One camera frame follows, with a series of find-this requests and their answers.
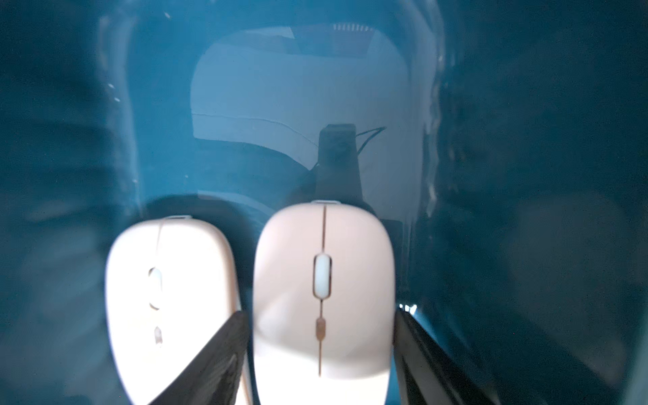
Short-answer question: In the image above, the teal plastic storage box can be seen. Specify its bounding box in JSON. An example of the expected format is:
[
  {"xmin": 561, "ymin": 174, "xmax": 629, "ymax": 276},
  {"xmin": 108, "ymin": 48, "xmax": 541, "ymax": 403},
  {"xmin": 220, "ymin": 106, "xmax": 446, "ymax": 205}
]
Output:
[{"xmin": 1, "ymin": 1, "xmax": 647, "ymax": 404}]

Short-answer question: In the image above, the pink mouse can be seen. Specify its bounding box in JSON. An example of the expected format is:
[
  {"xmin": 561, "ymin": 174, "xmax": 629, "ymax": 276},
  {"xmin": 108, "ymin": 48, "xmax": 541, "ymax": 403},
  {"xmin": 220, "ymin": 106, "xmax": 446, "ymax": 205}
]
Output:
[
  {"xmin": 105, "ymin": 216, "xmax": 241, "ymax": 404},
  {"xmin": 252, "ymin": 202, "xmax": 396, "ymax": 404}
]

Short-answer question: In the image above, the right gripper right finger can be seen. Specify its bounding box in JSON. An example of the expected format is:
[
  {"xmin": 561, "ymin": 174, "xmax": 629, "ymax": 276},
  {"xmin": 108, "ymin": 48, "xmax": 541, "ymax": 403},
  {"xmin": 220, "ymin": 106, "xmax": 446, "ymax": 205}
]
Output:
[{"xmin": 393, "ymin": 309, "xmax": 492, "ymax": 405}]

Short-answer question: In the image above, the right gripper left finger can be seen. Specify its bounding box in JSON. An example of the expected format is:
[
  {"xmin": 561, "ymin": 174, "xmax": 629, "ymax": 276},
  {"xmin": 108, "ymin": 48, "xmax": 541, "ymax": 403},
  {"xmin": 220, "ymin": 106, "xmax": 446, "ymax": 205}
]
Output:
[{"xmin": 153, "ymin": 310, "xmax": 251, "ymax": 405}]

